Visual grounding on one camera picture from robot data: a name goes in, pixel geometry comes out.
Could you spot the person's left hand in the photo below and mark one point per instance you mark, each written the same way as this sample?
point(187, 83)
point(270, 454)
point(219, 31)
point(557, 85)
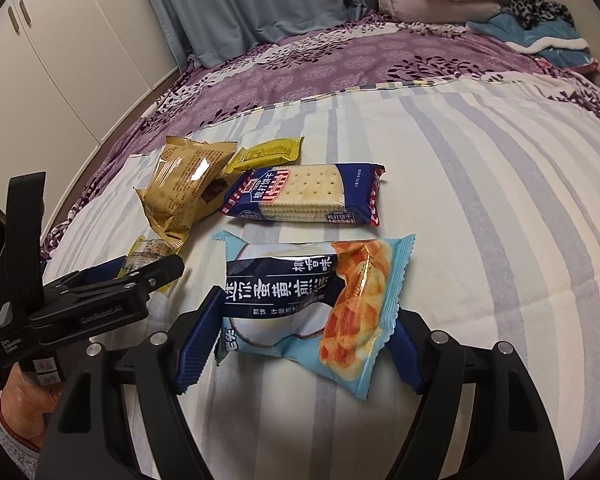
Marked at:
point(27, 410)

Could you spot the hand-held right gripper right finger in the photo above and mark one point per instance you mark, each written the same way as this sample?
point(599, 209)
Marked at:
point(405, 350)

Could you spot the white wardrobe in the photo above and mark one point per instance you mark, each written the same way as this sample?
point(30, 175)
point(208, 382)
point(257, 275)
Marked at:
point(70, 50)

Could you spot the grey blue curtain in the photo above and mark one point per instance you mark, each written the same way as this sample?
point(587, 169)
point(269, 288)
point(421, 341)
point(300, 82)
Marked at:
point(260, 5)

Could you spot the person's left forearm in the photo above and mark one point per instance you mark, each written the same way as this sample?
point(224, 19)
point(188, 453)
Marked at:
point(0, 445)

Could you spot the light blue snack packet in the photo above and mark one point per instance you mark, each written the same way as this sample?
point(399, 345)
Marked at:
point(280, 280)

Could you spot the gold packet with red band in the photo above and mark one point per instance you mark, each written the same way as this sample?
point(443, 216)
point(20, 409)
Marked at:
point(180, 185)

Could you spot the dark blue cracker packet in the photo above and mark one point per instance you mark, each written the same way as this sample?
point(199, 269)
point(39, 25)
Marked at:
point(305, 192)

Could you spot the leopard print cloth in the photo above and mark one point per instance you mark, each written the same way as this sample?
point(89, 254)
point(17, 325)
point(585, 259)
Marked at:
point(535, 7)

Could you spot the narrow yellow snack packet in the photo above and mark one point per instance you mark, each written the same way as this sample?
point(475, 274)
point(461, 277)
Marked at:
point(265, 155)

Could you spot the mauve folded quilt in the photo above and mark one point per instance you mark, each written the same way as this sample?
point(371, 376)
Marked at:
point(420, 5)

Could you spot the purple floral bedsheet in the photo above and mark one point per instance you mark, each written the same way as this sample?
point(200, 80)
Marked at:
point(355, 60)

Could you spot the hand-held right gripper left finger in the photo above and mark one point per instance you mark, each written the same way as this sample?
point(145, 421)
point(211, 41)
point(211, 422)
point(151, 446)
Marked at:
point(200, 340)

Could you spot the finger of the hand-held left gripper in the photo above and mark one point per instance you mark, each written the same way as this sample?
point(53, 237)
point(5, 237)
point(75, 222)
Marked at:
point(102, 270)
point(155, 275)

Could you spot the striped grey white sheet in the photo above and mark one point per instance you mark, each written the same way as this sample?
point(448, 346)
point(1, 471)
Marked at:
point(480, 185)

